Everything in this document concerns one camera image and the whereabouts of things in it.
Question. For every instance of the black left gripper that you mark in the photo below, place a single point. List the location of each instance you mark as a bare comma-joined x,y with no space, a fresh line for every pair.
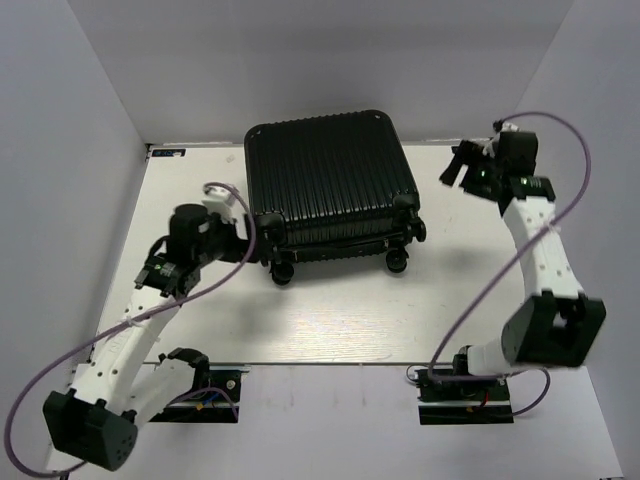
240,246

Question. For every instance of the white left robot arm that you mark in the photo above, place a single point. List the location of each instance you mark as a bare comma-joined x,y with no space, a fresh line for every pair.
98,419

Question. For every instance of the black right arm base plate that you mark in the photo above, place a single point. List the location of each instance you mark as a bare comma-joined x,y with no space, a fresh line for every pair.
455,404

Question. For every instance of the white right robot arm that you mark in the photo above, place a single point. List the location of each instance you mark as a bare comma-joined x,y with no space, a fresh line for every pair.
557,323

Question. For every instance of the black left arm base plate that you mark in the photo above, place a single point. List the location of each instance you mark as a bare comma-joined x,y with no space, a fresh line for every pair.
216,401

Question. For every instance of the black suitcase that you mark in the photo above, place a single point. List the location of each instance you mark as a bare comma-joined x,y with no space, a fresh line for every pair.
328,188

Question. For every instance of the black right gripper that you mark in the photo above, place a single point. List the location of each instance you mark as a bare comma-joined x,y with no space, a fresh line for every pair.
470,155

